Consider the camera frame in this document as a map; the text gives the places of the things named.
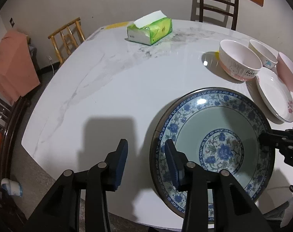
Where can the white crumpled object on floor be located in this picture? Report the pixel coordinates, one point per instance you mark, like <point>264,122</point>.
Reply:
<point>12,188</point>

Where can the yellow round warning sticker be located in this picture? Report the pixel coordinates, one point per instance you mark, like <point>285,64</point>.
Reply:
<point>216,55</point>

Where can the green tissue box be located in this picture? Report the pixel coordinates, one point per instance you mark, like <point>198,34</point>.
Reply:
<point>150,28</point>

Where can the small blue floral plate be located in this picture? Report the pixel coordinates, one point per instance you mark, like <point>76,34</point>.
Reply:
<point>214,147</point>

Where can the white plate pink flowers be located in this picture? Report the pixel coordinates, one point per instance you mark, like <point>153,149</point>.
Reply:
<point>275,94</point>

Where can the yellow rectangular table label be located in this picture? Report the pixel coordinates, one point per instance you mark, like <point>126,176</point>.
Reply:
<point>117,25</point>

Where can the large blue floral plate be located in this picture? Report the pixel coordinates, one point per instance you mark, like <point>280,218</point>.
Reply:
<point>161,173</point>

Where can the dark wooden side chair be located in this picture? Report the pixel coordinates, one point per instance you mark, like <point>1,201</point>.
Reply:
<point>10,118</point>

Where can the bamboo chair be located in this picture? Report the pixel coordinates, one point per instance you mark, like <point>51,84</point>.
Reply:
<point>68,39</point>

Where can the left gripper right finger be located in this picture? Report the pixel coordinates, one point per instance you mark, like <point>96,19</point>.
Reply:
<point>176,162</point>

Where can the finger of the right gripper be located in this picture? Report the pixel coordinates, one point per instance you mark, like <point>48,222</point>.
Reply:
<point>280,139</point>

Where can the white pink Rabbit bowl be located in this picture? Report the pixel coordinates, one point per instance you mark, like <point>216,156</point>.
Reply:
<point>238,61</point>

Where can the yellow blue cartoon bowl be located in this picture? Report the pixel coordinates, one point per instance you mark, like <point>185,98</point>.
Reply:
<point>267,58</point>

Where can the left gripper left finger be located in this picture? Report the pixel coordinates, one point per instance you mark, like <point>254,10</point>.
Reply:
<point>116,162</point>

